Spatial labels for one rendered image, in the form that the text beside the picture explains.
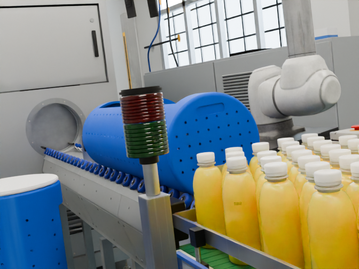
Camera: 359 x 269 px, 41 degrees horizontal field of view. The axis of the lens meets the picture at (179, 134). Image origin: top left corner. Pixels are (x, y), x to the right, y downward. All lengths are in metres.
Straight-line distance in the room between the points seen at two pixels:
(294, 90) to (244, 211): 0.88
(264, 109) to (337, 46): 1.15
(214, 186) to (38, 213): 0.56
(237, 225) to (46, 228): 0.64
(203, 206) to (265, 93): 0.89
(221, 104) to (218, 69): 2.33
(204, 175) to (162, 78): 3.26
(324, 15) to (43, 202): 3.20
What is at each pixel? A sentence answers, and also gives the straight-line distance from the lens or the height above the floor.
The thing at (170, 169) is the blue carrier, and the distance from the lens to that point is 1.22.
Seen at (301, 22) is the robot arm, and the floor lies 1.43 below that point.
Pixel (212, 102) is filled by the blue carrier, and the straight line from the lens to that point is 1.26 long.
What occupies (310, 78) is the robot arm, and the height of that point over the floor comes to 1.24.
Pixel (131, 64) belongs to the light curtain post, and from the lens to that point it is 2.68.
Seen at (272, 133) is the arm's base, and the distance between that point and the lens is 1.88.
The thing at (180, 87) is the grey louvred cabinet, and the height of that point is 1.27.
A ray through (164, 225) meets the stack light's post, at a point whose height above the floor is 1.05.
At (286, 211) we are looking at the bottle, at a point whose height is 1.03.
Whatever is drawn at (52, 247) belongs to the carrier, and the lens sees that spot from 1.43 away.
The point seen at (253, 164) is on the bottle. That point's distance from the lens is 1.11.
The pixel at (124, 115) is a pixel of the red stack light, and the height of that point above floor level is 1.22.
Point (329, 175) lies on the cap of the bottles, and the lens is 0.73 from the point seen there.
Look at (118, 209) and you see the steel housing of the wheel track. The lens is 1.73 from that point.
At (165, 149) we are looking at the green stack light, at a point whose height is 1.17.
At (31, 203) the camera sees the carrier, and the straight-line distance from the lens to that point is 1.38.
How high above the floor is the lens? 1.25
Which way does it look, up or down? 5 degrees down
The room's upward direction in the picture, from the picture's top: 7 degrees counter-clockwise
